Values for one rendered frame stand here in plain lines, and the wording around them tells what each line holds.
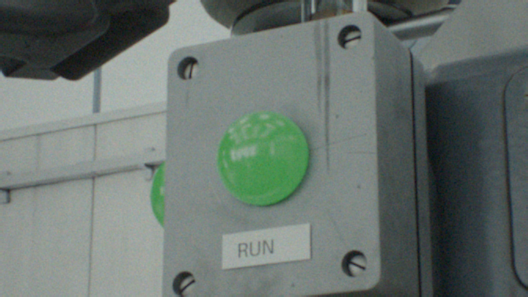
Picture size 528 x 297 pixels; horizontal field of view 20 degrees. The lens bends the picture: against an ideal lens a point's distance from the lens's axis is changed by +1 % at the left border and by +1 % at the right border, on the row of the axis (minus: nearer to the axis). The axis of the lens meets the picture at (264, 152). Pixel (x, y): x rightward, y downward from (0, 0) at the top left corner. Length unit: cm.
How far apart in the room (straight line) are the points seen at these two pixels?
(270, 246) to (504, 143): 9
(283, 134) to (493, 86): 8
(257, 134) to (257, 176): 1
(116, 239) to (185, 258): 642
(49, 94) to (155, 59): 62
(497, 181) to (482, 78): 4
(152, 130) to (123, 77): 36
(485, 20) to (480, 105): 15
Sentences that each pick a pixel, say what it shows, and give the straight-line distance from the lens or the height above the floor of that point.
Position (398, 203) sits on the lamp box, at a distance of 45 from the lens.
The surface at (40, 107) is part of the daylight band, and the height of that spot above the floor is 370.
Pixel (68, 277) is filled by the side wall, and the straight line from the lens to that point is 698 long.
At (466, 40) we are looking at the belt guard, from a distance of 65.
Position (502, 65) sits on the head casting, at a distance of 50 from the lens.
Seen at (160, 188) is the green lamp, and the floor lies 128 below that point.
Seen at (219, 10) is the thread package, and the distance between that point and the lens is 95.
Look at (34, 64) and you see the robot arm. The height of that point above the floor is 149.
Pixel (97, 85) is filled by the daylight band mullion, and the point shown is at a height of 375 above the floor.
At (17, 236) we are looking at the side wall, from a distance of 722.
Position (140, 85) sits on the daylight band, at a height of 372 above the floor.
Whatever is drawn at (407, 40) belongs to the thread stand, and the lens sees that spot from 91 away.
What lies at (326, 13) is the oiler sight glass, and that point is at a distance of 55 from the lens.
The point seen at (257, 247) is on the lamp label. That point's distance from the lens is 45.
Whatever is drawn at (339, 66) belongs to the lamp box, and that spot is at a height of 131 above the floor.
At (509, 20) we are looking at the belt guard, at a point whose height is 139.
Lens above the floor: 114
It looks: 19 degrees up
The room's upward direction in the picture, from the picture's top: straight up
